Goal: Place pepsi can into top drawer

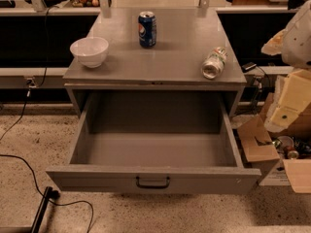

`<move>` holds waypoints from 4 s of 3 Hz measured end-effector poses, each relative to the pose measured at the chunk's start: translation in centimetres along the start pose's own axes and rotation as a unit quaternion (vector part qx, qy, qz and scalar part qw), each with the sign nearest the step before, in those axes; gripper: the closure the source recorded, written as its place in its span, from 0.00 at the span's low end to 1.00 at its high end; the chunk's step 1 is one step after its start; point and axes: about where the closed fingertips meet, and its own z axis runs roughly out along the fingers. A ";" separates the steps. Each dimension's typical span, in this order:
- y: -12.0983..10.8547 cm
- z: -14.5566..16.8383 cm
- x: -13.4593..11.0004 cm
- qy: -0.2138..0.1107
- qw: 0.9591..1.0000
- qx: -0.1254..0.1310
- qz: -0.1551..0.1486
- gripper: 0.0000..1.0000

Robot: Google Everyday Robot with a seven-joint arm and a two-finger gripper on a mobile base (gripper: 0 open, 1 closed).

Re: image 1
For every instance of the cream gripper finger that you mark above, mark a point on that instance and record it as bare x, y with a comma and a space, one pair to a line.
274, 45
291, 97

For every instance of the blue pepsi can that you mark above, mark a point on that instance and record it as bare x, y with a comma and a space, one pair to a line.
147, 29

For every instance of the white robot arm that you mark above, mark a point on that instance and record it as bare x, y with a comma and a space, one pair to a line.
293, 43

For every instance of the silver green can lying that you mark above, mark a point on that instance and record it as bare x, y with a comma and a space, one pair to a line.
214, 63

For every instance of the open grey top drawer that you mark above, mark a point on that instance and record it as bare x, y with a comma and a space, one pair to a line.
183, 135

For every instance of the small black device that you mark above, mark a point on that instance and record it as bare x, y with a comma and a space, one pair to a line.
248, 66

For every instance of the cardboard box with trash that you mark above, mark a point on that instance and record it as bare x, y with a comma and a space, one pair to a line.
267, 151

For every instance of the grey cabinet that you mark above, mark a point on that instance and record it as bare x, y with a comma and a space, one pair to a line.
184, 38

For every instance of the white bowl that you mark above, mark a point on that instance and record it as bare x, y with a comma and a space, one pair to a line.
90, 51

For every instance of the black floor bar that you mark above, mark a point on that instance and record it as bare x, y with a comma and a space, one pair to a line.
50, 195

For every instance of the black drawer handle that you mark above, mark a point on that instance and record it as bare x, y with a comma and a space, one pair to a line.
152, 183

